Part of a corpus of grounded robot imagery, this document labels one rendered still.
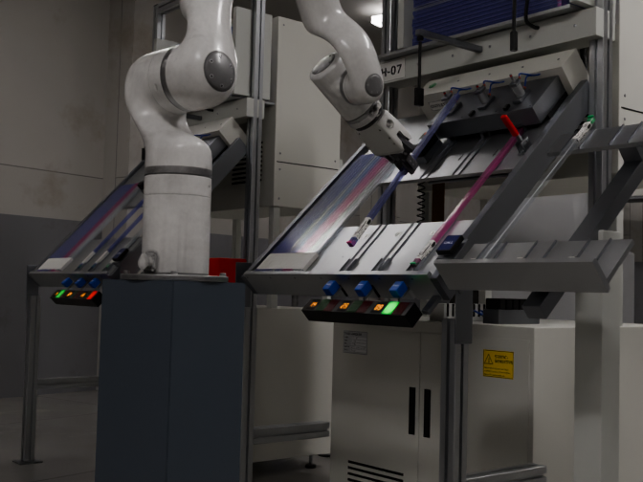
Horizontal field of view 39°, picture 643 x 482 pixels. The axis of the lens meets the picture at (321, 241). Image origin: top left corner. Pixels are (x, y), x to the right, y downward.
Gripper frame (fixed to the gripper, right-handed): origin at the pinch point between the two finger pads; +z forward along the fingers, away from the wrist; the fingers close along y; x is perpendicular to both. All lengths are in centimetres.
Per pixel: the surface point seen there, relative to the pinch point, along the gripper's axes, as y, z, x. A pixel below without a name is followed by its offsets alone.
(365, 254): 8.6, 9.1, 19.2
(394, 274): -9.5, 5.6, 27.9
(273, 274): 34.0, 5.7, 28.0
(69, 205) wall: 405, 64, -74
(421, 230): -3.6, 10.5, 11.3
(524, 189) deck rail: -20.9, 16.6, -5.1
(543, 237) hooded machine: 166, 216, -165
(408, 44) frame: 36, 3, -55
